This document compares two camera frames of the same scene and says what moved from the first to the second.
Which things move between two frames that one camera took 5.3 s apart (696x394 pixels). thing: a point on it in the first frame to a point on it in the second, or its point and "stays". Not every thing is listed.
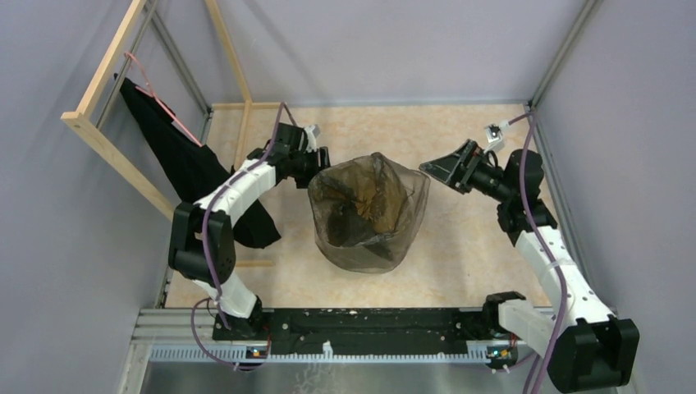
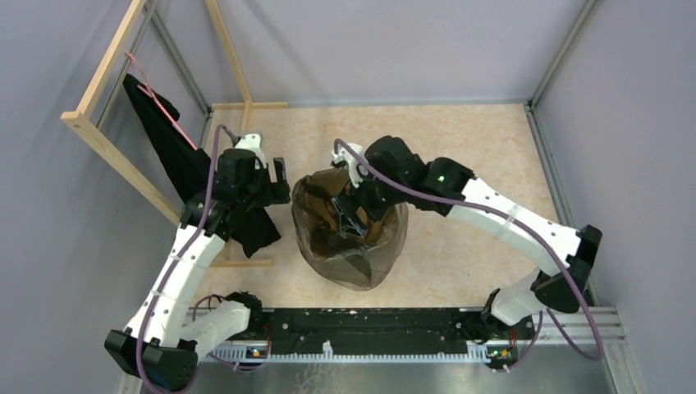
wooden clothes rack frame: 79,121 stays
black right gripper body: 485,178 to 381,195
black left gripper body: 307,163 to 258,192
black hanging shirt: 194,169 stays
